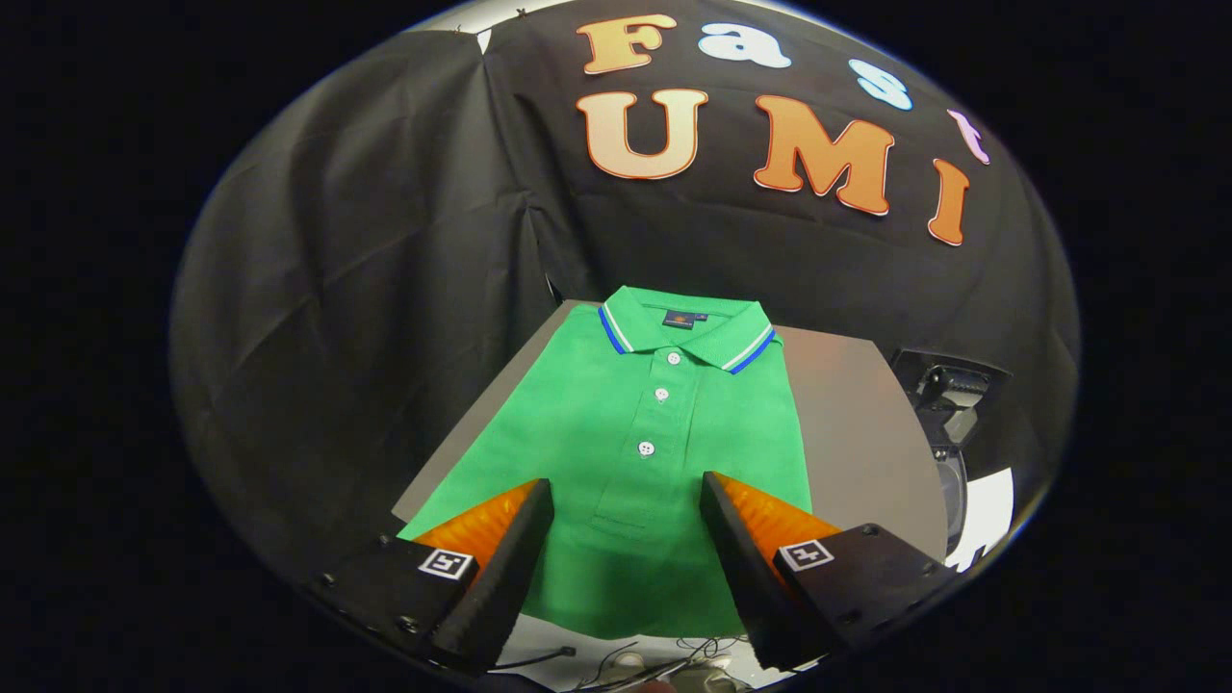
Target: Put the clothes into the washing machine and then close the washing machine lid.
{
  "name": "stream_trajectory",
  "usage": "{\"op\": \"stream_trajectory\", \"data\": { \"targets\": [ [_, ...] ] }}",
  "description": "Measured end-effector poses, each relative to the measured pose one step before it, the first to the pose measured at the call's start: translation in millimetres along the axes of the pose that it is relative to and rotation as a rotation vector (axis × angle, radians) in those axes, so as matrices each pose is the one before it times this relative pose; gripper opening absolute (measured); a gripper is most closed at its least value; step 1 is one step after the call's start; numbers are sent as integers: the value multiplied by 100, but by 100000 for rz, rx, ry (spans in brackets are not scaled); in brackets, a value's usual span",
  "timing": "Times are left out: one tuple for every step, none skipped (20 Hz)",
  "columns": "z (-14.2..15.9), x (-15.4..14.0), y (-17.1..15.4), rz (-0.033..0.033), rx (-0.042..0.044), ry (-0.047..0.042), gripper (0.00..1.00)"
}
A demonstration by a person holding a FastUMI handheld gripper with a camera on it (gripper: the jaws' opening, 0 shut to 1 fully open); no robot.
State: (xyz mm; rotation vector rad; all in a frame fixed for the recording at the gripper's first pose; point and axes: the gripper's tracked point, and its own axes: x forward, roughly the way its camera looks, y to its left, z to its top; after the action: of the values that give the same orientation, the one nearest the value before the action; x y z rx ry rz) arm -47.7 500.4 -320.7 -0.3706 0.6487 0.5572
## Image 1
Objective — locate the dark washing machine lid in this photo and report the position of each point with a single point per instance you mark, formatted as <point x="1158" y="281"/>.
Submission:
<point x="948" y="390"/>

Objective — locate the green polo shirt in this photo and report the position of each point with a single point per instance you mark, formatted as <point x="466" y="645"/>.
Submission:
<point x="626" y="500"/>

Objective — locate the black backdrop cloth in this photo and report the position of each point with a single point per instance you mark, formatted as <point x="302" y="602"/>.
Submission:
<point x="366" y="289"/>

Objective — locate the grey washing machine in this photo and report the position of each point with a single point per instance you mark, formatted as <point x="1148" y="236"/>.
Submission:
<point x="953" y="500"/>

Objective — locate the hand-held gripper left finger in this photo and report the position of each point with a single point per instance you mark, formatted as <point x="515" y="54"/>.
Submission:
<point x="510" y="577"/>

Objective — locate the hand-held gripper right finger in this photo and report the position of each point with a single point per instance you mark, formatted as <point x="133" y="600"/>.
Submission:
<point x="746" y="577"/>

